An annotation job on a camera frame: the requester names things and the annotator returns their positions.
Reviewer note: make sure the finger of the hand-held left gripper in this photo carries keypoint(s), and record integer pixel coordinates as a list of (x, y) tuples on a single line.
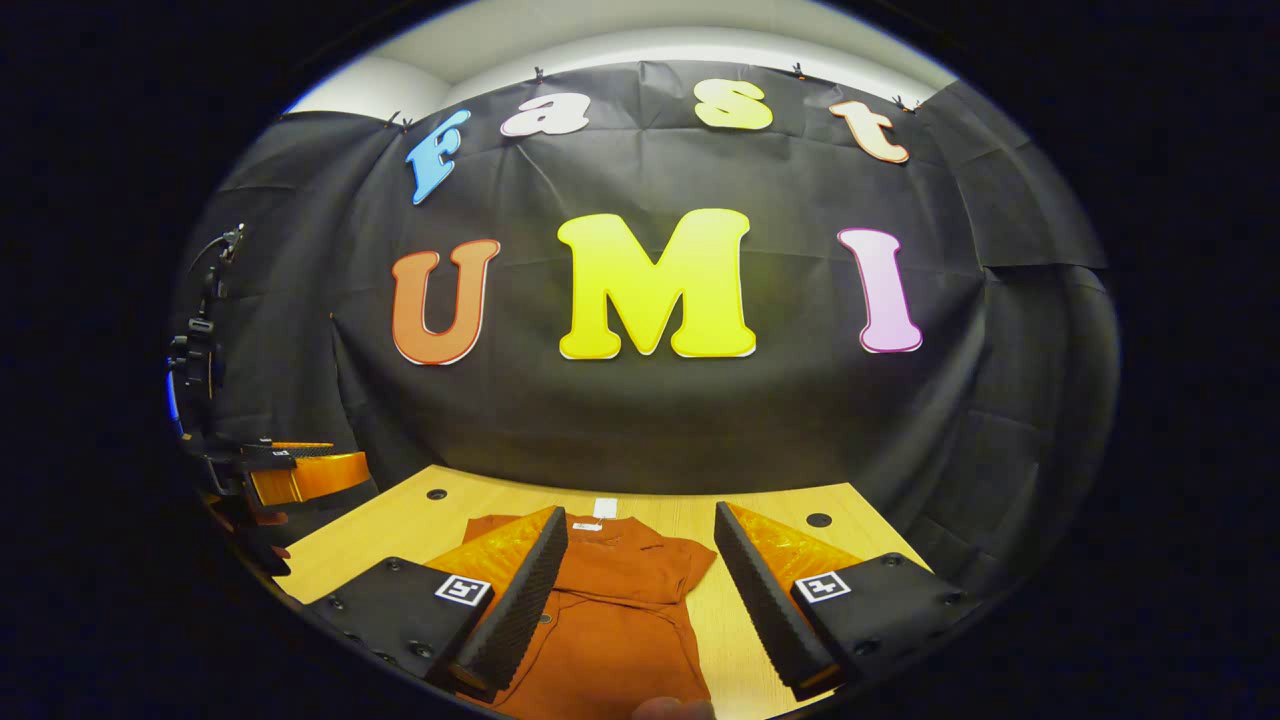
[(310, 478), (275, 452)]

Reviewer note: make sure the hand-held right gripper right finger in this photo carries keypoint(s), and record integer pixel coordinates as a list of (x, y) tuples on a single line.
[(760, 600)]

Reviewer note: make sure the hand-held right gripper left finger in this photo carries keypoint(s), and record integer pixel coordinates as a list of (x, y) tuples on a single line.
[(520, 600)]

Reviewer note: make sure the rust orange knit garment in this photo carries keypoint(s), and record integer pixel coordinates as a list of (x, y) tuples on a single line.
[(610, 620)]

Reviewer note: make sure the white paper garment tag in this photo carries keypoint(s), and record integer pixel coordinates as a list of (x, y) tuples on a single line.
[(606, 508)]

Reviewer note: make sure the black backdrop cloth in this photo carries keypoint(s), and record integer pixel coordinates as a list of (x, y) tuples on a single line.
[(650, 420)]

